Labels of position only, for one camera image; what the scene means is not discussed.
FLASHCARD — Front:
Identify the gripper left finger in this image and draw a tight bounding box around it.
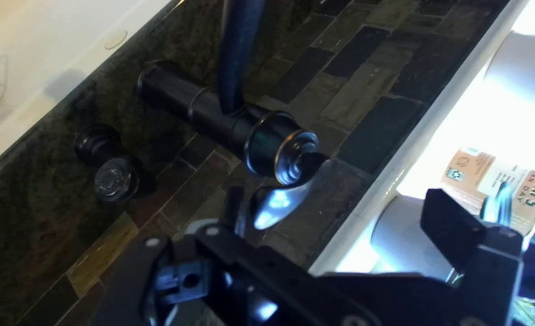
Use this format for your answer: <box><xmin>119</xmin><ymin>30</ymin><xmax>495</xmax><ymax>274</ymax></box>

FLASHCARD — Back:
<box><xmin>91</xmin><ymin>185</ymin><xmax>340</xmax><ymax>326</ymax></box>

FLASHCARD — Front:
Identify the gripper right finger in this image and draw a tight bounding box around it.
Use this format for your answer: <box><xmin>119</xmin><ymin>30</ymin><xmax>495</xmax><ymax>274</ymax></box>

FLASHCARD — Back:
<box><xmin>420</xmin><ymin>187</ymin><xmax>535</xmax><ymax>326</ymax></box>

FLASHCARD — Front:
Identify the black tap lever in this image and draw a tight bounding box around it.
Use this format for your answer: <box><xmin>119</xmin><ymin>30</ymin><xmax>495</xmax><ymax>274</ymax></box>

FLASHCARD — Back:
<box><xmin>252</xmin><ymin>152</ymin><xmax>332</xmax><ymax>231</ymax></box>

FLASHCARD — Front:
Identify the black kitchen tap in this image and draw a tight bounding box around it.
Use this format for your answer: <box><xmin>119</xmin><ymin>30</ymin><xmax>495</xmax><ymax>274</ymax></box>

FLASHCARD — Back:
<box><xmin>136</xmin><ymin>0</ymin><xmax>332</xmax><ymax>231</ymax></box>

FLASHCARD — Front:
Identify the printed paper towel package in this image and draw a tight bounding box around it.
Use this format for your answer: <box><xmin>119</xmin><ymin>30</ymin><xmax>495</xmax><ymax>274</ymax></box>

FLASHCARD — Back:
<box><xmin>439</xmin><ymin>144</ymin><xmax>535</xmax><ymax>249</ymax></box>

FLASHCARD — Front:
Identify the white paper roll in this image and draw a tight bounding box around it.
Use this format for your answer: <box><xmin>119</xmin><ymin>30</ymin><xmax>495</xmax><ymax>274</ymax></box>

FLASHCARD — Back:
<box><xmin>369</xmin><ymin>195</ymin><xmax>459</xmax><ymax>275</ymax></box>

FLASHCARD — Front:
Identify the black soap dispenser pump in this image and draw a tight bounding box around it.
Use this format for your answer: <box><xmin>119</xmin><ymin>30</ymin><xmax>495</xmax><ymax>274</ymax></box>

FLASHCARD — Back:
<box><xmin>74</xmin><ymin>125</ymin><xmax>156</xmax><ymax>203</ymax></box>

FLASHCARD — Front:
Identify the white sink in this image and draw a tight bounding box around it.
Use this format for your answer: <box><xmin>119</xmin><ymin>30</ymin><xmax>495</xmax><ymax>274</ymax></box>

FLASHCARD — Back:
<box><xmin>0</xmin><ymin>0</ymin><xmax>184</xmax><ymax>175</ymax></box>

